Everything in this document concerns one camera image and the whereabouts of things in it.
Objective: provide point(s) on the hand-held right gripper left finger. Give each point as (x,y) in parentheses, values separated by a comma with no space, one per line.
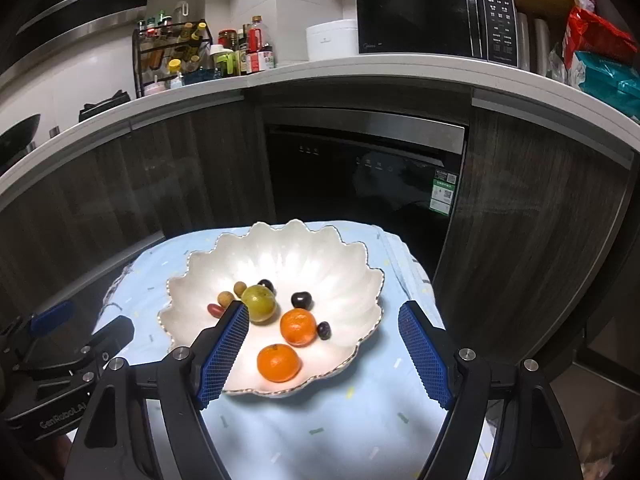
(222,355)

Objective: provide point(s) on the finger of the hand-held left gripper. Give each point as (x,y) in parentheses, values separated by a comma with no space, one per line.
(50,320)
(107,340)

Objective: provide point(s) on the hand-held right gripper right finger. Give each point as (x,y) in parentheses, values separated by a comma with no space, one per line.
(425,355)

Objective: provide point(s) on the red grape tomato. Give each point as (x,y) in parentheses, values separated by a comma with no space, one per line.
(215,310)

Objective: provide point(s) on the brown longan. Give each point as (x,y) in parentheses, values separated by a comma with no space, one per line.
(240,288)
(225,298)

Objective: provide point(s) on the orange mandarin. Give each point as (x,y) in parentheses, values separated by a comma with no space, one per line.
(298,327)
(279,362)

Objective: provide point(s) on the green round plum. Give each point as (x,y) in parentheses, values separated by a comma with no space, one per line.
(260,302)

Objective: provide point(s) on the dark blueberry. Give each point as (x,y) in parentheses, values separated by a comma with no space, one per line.
(324,329)

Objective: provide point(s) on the white scalloped bowl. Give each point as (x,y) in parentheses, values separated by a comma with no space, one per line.
(330,270)

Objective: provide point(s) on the light blue patterned tablecloth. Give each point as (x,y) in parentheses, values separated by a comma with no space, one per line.
(350,425)

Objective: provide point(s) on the dark wood kitchen counter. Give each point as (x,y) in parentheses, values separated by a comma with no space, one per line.
(150,175)

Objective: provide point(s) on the black wok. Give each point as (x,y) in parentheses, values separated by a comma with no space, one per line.
(20,137)

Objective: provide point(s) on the black built-in dishwasher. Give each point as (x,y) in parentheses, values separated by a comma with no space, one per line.
(350,180)

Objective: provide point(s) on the black gas stove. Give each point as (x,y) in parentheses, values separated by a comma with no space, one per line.
(105,105)

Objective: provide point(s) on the small pink jar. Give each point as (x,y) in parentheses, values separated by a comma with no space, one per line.
(153,88)

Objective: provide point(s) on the small blue jar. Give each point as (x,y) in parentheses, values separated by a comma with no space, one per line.
(176,82)

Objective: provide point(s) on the cluster of condiment bottles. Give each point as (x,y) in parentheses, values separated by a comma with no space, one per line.
(255,47)

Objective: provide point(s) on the black steel range hood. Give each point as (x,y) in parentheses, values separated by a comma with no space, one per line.
(85,5)

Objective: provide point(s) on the white plastic bag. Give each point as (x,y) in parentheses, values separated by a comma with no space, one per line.
(565,67)

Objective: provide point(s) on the teal plastic bag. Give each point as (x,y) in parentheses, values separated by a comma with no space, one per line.
(610,85)

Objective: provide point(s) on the white rice cooker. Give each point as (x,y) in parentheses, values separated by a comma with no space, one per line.
(330,40)

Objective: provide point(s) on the grey cylindrical canister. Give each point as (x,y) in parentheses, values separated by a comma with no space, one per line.
(541,45)
(524,40)

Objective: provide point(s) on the black microwave oven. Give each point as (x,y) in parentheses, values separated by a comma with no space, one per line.
(415,20)

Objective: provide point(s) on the red plastic bag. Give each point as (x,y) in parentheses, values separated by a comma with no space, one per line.
(600,35)

